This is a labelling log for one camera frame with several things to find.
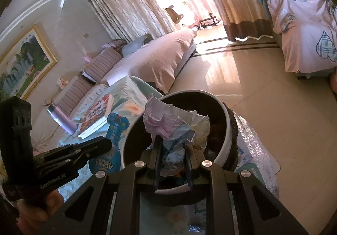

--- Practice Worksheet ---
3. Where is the grey pillow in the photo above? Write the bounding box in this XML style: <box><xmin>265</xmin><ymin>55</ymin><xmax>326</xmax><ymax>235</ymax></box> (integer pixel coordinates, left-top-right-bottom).
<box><xmin>122</xmin><ymin>34</ymin><xmax>153</xmax><ymax>56</ymax></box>

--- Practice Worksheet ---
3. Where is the purple bottle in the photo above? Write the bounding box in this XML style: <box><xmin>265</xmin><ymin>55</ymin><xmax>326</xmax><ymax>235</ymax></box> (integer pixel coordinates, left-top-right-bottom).
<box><xmin>47</xmin><ymin>103</ymin><xmax>77</xmax><ymax>135</ymax></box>

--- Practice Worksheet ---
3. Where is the toy train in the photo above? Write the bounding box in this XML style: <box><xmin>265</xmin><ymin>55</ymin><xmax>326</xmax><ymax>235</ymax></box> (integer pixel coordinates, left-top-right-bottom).
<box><xmin>199</xmin><ymin>13</ymin><xmax>224</xmax><ymax>30</ymax></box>

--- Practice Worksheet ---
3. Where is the blue bone shaped packet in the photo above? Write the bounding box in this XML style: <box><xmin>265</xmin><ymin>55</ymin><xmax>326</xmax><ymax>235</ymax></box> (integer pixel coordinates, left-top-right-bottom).
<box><xmin>88</xmin><ymin>112</ymin><xmax>129</xmax><ymax>173</ymax></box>

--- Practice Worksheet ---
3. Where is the pink heart print quilt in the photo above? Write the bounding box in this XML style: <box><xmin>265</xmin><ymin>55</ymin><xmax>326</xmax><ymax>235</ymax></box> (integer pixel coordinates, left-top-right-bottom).
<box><xmin>259</xmin><ymin>0</ymin><xmax>337</xmax><ymax>73</ymax></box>

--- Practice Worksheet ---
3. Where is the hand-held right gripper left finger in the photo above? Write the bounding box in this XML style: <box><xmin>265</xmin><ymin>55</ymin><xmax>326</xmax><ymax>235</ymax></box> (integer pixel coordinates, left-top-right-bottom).
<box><xmin>62</xmin><ymin>136</ymin><xmax>164</xmax><ymax>235</ymax></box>

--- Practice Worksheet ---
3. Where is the grey trash bin black bag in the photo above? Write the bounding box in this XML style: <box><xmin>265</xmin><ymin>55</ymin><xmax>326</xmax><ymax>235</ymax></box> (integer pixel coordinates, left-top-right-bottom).
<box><xmin>122</xmin><ymin>90</ymin><xmax>239</xmax><ymax>205</ymax></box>

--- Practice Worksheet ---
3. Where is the paper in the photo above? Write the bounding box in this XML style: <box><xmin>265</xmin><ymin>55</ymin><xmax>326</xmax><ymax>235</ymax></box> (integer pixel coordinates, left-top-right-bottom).
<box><xmin>142</xmin><ymin>94</ymin><xmax>211</xmax><ymax>175</ymax></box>

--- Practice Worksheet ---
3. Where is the colourful picture book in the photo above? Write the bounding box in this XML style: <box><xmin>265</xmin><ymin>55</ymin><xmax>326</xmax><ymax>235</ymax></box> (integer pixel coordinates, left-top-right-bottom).
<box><xmin>78</xmin><ymin>93</ymin><xmax>115</xmax><ymax>138</ymax></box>

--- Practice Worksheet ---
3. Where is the gold framed landscape painting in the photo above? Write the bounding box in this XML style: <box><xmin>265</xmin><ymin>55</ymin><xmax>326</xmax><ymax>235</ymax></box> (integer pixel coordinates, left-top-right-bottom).
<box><xmin>0</xmin><ymin>24</ymin><xmax>58</xmax><ymax>101</ymax></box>

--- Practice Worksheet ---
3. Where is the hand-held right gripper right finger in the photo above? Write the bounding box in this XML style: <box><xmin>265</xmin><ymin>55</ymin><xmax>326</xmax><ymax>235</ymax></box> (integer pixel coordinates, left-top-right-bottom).
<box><xmin>184</xmin><ymin>143</ymin><xmax>309</xmax><ymax>235</ymax></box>

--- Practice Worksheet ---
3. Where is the striped cushion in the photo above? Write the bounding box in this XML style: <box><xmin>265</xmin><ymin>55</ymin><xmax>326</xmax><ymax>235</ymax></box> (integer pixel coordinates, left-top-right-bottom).
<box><xmin>83</xmin><ymin>48</ymin><xmax>123</xmax><ymax>84</ymax></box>
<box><xmin>56</xmin><ymin>77</ymin><xmax>92</xmax><ymax>115</ymax></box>

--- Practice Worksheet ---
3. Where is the pink covered sofa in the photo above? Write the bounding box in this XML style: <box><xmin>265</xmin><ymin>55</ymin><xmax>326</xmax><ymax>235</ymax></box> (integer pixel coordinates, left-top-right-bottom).
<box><xmin>100</xmin><ymin>30</ymin><xmax>197</xmax><ymax>93</ymax></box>

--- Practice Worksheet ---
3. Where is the person's left hand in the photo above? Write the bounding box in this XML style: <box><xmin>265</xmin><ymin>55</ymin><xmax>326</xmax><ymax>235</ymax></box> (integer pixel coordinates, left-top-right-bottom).
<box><xmin>16</xmin><ymin>189</ymin><xmax>65</xmax><ymax>234</ymax></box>

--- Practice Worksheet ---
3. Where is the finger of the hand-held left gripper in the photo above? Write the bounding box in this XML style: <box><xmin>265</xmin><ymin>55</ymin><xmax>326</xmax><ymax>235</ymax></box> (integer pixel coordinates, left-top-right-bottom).
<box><xmin>33</xmin><ymin>136</ymin><xmax>113</xmax><ymax>172</ymax></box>

